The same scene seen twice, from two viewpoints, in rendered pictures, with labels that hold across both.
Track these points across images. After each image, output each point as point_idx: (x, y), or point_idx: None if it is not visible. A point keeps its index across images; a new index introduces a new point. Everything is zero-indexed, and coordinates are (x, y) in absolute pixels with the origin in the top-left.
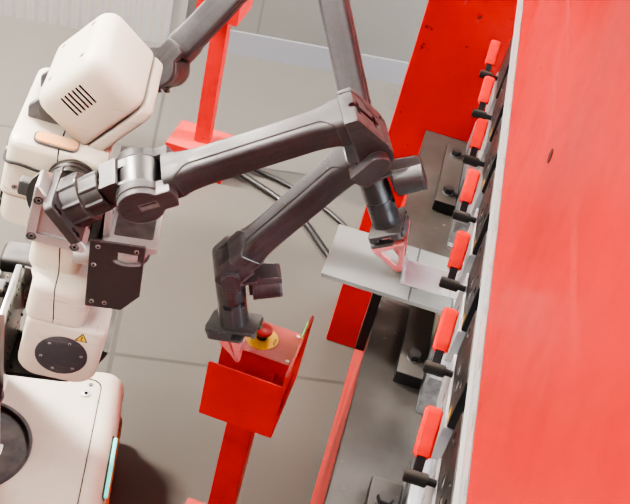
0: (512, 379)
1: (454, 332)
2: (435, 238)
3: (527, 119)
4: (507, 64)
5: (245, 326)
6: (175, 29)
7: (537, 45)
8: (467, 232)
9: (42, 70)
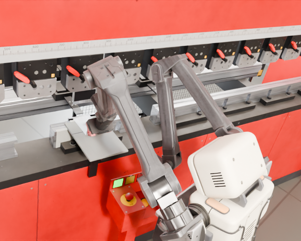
0: (251, 4)
1: None
2: (12, 163)
3: (151, 11)
4: (1, 65)
5: None
6: (162, 166)
7: (102, 7)
8: (152, 57)
9: (236, 219)
